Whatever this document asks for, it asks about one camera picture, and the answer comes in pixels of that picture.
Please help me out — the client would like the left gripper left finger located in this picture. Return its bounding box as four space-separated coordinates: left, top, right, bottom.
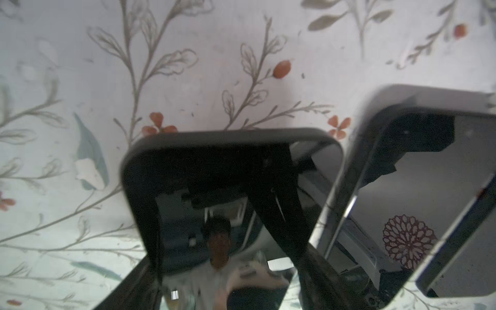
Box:
94 256 163 310

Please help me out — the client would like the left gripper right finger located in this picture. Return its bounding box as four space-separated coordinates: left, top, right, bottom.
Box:
297 244 371 310

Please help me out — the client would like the black phone tall wooden stand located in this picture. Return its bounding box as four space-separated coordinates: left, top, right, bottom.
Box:
316 85 495 309

